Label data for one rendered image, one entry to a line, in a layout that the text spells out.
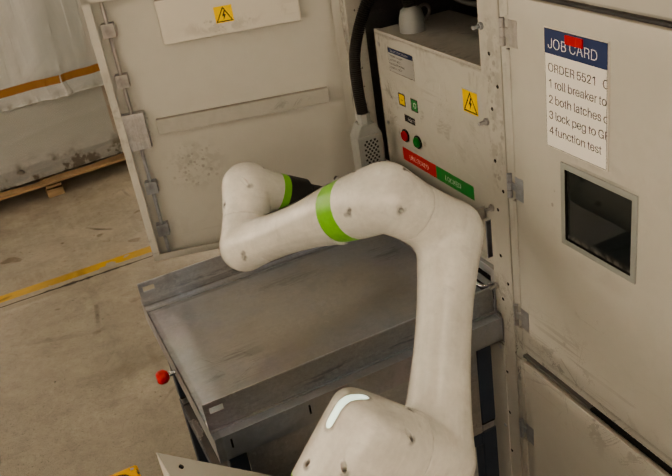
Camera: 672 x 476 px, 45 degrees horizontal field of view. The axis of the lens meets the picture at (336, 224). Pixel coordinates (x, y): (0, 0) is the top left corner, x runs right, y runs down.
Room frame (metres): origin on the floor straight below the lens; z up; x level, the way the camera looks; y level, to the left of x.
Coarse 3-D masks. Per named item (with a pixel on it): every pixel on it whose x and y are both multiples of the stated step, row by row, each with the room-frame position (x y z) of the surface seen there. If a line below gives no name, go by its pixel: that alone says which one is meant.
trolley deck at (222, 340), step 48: (384, 240) 1.92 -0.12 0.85; (240, 288) 1.79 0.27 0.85; (288, 288) 1.75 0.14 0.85; (336, 288) 1.72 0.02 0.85; (384, 288) 1.68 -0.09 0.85; (192, 336) 1.61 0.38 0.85; (240, 336) 1.58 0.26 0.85; (288, 336) 1.54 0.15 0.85; (336, 336) 1.51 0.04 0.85; (480, 336) 1.46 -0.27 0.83; (192, 384) 1.42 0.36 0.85; (240, 384) 1.40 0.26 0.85; (336, 384) 1.35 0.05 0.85; (384, 384) 1.37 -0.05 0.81; (240, 432) 1.25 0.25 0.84; (288, 432) 1.28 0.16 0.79
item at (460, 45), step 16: (432, 16) 2.05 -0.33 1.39; (448, 16) 2.03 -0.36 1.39; (464, 16) 2.00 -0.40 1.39; (384, 32) 1.96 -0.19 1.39; (432, 32) 1.90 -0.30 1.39; (448, 32) 1.88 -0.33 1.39; (464, 32) 1.86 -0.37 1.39; (432, 48) 1.76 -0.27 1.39; (448, 48) 1.75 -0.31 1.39; (464, 48) 1.73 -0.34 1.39; (480, 64) 1.59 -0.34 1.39
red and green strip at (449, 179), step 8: (408, 152) 1.90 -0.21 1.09; (408, 160) 1.91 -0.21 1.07; (416, 160) 1.87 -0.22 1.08; (424, 160) 1.83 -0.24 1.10; (424, 168) 1.84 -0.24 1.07; (432, 168) 1.80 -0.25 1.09; (440, 168) 1.76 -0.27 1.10; (440, 176) 1.77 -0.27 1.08; (448, 176) 1.73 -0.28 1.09; (448, 184) 1.73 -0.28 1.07; (456, 184) 1.70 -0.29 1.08; (464, 184) 1.67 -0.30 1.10; (464, 192) 1.67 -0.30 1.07; (472, 192) 1.64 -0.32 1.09
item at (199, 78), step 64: (128, 0) 2.06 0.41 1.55; (192, 0) 2.05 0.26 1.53; (256, 0) 2.06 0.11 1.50; (320, 0) 2.10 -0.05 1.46; (128, 64) 2.06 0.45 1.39; (192, 64) 2.07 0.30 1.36; (256, 64) 2.08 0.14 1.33; (320, 64) 2.10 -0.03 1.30; (128, 128) 2.03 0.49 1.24; (192, 128) 2.07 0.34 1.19; (256, 128) 2.08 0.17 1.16; (320, 128) 2.10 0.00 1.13; (192, 192) 2.06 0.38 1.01
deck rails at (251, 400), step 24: (216, 264) 1.85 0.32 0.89; (168, 288) 1.80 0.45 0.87; (192, 288) 1.82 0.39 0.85; (480, 312) 1.50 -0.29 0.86; (384, 336) 1.41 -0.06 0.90; (408, 336) 1.43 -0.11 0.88; (312, 360) 1.35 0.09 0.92; (336, 360) 1.37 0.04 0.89; (360, 360) 1.38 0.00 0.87; (264, 384) 1.31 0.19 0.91; (288, 384) 1.33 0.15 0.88; (312, 384) 1.34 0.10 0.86; (240, 408) 1.29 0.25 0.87; (264, 408) 1.30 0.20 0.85
